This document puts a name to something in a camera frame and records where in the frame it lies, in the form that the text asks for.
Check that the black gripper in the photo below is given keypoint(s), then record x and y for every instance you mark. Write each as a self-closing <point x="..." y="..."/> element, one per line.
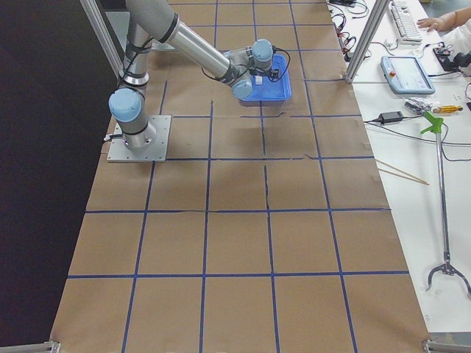
<point x="257" y="73"/>

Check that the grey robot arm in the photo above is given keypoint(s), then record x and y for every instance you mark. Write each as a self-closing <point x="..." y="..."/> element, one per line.
<point x="156" y="21"/>

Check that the blue plastic tray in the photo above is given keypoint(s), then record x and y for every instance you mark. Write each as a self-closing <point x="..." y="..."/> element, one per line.
<point x="271" y="93"/>

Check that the person hand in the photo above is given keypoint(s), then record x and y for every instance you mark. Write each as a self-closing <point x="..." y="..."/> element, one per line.
<point x="440" y="24"/>

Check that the black power adapter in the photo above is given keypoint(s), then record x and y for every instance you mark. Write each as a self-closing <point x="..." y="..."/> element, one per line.
<point x="390" y="117"/>

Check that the teach pendant tablet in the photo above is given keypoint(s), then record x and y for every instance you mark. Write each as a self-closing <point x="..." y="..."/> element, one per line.
<point x="406" y="75"/>

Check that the white keyboard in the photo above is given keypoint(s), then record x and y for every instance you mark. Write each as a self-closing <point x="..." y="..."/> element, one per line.
<point x="404" y="23"/>

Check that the green grabber tool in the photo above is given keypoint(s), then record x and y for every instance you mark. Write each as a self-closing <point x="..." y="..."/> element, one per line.
<point x="446" y="267"/>

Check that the yellow tool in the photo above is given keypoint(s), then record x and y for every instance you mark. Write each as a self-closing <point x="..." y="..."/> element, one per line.
<point x="448" y="109"/>

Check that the wooden chopsticks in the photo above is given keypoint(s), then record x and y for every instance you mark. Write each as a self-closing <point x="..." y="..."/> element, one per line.
<point x="397" y="172"/>

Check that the aluminium frame post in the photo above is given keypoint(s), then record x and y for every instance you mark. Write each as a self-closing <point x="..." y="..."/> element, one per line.
<point x="371" y="26"/>

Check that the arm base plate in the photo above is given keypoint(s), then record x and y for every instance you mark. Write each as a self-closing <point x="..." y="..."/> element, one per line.
<point x="149" y="146"/>

